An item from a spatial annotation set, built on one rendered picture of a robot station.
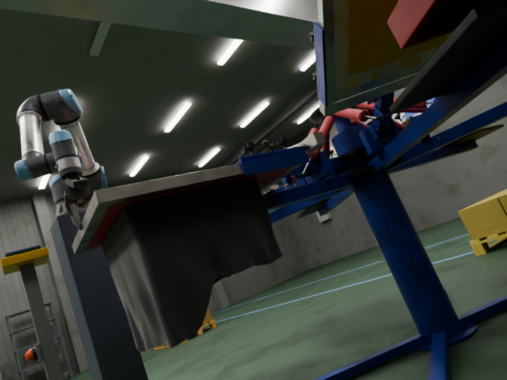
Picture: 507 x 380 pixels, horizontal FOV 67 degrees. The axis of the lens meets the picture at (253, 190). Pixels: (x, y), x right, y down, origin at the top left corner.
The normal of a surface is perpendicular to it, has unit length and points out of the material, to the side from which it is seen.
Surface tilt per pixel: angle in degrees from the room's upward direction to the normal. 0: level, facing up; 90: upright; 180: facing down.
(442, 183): 90
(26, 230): 90
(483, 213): 90
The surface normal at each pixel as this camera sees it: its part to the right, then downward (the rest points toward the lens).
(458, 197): -0.74, 0.15
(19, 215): 0.56, -0.39
